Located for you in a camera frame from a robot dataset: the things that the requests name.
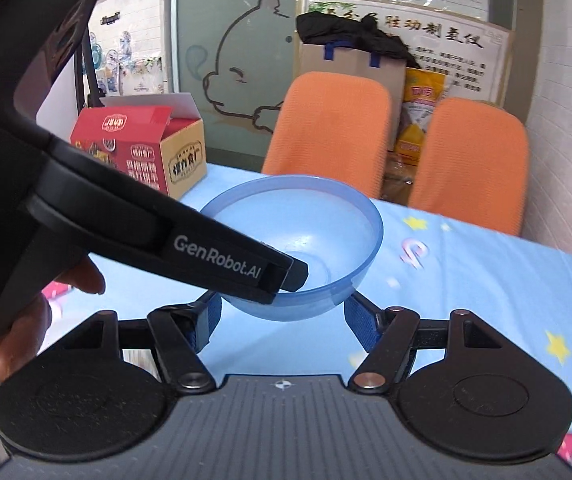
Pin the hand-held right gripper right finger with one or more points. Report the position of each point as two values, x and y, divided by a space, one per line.
360 319

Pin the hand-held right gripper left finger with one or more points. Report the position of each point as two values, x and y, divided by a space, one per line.
208 321

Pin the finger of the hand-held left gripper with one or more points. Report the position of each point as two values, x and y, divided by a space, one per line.
296 275

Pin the blue translucent plastic bowl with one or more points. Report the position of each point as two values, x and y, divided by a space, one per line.
316 220

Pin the person's left hand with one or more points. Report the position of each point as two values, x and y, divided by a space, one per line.
25 345

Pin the blue cartoon pig tablecloth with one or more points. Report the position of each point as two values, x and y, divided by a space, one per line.
466 280

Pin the red cracker carton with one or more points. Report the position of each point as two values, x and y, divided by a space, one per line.
185 160

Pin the orange chair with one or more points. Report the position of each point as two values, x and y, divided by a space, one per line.
471 165
336 130

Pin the yellow snack packet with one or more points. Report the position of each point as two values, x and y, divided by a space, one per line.
421 110

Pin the frosted glass door, cat outline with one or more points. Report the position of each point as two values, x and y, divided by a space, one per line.
236 35

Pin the black cloth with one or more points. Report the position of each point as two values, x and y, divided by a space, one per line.
351 30

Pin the group of wall ornaments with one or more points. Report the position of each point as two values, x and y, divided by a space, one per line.
130 67

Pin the wall poster with black calligraphy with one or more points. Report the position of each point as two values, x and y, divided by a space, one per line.
456 50

